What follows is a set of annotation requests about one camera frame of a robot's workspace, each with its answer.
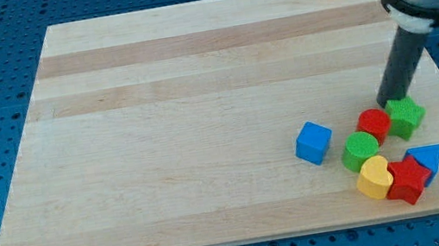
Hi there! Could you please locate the red star block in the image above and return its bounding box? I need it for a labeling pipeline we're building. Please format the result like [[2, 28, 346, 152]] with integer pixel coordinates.
[[386, 155, 432, 205]]

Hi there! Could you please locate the wooden board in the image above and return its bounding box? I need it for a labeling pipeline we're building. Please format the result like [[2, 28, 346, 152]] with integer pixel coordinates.
[[0, 0, 439, 246]]

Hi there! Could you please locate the green cylinder block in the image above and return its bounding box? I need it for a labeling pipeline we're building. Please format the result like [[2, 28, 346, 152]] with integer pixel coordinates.
[[342, 131, 379, 173]]

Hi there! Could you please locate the yellow heart block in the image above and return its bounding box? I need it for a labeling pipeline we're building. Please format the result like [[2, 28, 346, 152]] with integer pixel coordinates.
[[356, 155, 394, 199]]

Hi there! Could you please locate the red cylinder block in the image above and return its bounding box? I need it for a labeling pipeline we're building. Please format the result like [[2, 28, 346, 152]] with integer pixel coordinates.
[[356, 108, 392, 146]]

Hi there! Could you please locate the blue triangle block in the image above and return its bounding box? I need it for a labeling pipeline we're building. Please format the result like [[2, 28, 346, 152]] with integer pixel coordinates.
[[404, 143, 439, 187]]

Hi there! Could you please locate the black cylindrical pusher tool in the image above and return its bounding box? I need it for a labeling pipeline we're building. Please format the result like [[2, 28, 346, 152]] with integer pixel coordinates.
[[376, 27, 429, 107]]

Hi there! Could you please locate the green star block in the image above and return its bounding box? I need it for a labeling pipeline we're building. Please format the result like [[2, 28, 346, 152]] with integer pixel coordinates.
[[385, 97, 426, 141]]

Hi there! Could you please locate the blue cube block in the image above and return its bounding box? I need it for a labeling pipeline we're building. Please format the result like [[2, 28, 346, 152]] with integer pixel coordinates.
[[295, 121, 333, 166]]

